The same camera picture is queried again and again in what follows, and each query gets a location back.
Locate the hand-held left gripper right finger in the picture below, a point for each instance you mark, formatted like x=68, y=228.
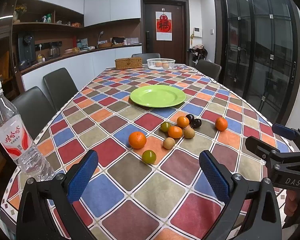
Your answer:
x=215, y=175

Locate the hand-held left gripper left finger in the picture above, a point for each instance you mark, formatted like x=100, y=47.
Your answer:
x=82, y=177

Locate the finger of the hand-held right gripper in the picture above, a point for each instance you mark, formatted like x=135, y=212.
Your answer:
x=260, y=147
x=283, y=131

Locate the small mandarin orange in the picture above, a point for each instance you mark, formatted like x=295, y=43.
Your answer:
x=175, y=132
x=183, y=121
x=221, y=124

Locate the brown kiwi fruit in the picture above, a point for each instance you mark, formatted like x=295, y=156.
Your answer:
x=189, y=132
x=169, y=143

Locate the dark purple plum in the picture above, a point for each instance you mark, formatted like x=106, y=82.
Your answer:
x=196, y=123
x=189, y=117

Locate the large mandarin orange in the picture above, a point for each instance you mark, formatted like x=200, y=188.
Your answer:
x=137, y=140

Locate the green tomato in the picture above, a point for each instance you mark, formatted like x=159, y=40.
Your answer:
x=165, y=126
x=149, y=156

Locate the green plate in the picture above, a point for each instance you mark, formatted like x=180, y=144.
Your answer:
x=157, y=96

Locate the person's right hand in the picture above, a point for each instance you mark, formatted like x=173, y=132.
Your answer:
x=290, y=202

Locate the colourful checkered tablecloth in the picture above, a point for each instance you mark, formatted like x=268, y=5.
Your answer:
x=115, y=192

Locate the clear plastic water bottle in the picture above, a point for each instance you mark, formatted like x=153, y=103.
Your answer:
x=12, y=135

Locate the dark grey dining chair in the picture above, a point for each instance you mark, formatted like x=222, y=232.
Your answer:
x=145, y=55
x=208, y=68
x=60, y=85
x=32, y=110

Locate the black framed glass sliding doors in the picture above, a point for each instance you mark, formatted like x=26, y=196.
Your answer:
x=265, y=42

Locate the white counter cabinets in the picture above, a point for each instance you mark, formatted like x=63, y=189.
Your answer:
x=90, y=65

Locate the rack with clothes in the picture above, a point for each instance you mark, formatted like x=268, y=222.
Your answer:
x=198, y=52

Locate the pale orange fruit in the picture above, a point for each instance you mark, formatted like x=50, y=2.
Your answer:
x=162, y=65

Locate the brown wicker box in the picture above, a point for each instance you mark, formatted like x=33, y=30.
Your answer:
x=128, y=63

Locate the white plastic basket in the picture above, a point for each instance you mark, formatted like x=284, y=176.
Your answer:
x=152, y=66

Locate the glass kettle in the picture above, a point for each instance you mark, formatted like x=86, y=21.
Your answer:
x=54, y=52

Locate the white intercom panel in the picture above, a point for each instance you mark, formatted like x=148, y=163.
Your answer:
x=197, y=32

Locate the flat wicker tray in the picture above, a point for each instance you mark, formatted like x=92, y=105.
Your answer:
x=105, y=45

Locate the black water dispenser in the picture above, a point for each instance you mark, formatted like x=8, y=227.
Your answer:
x=26, y=50

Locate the black bag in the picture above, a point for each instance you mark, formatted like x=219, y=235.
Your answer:
x=118, y=40

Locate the dark brown door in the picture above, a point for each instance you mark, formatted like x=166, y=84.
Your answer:
x=180, y=30

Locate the small desk lamp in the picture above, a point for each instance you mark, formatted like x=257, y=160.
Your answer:
x=101, y=33

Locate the white upper cabinets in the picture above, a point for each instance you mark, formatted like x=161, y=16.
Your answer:
x=110, y=2

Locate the yellow flower bouquet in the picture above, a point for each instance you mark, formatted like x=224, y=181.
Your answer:
x=20, y=9

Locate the red and white wall calendar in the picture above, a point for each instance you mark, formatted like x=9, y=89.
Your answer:
x=164, y=26

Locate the wooden wall shelf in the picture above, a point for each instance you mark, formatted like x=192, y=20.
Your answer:
x=47, y=26

